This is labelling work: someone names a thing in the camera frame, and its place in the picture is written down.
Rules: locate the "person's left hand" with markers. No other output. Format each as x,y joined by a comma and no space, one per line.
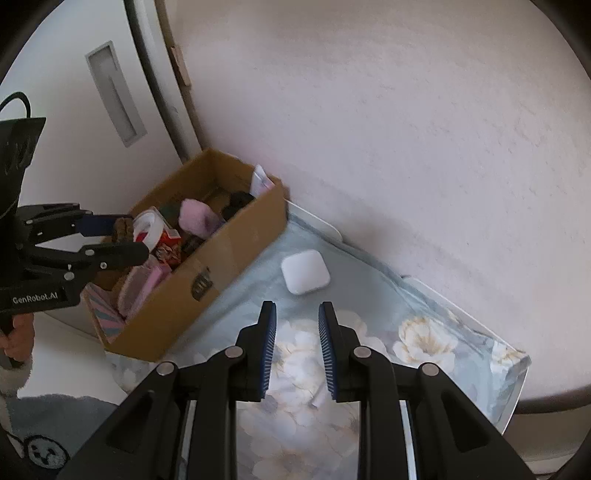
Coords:
21,339

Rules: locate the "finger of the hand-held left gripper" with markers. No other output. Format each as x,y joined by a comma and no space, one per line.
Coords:
99,225
115,256

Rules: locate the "red snack packet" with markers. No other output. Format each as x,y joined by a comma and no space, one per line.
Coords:
168,249

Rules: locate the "cardboard box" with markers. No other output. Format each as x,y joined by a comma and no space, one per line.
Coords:
231,263

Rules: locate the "grey garment with face print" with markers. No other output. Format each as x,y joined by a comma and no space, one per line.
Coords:
51,434

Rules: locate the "floral blanket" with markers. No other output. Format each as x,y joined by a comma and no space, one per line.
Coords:
369,314

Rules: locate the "white paper packet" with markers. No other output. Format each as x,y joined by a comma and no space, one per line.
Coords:
261,181

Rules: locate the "pink blue striped pouch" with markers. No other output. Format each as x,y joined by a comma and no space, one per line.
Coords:
106,318

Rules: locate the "black round item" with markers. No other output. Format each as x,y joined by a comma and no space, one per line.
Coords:
238,203

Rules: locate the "pink plush toy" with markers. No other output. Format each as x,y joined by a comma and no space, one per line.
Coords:
196,217

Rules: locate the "person's left forearm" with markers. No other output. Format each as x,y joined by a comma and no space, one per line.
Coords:
14,376

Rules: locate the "brown and white plush toy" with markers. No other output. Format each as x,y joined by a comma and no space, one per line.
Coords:
122,229

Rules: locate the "pink flat packet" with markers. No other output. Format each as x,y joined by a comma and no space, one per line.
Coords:
141,288

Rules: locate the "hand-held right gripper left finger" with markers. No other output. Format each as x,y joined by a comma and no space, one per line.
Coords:
269,350

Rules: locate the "white square case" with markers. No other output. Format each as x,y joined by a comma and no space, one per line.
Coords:
305,272

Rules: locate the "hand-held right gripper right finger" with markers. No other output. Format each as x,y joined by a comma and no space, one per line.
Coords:
326,350

